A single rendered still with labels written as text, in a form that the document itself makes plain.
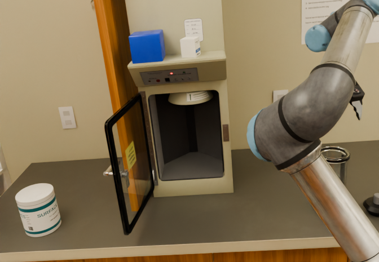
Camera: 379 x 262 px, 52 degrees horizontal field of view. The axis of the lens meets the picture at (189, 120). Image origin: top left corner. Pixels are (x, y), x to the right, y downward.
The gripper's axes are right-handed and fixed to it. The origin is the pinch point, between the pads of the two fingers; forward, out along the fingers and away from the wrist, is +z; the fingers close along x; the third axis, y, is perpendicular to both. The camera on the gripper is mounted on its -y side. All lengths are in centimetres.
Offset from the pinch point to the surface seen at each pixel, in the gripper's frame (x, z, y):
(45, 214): 102, 24, 18
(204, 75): 40.1, -17.3, 19.3
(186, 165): 47, 25, 38
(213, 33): 35, -30, 24
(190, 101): 45, -6, 27
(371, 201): -9.4, 29.0, -5.1
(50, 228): 101, 30, 18
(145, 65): 60, -24, 18
